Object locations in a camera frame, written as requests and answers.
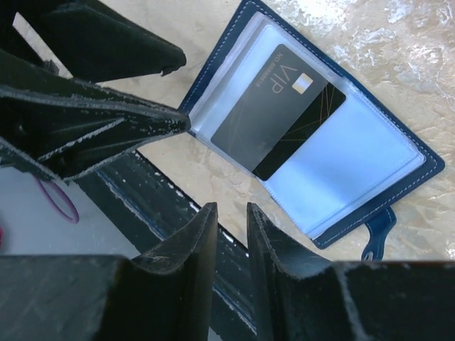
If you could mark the blue card holder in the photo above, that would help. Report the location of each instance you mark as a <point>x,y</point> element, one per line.
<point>350,171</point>

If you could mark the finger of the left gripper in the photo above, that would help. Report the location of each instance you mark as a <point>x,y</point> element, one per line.
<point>60,128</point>
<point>93,41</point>

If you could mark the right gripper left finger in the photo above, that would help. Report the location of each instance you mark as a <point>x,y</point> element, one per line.
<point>162,294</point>

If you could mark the black VIP credit card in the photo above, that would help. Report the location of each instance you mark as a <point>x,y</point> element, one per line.
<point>284,105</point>

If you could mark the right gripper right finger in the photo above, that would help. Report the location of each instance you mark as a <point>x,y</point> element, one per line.
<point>299,295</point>

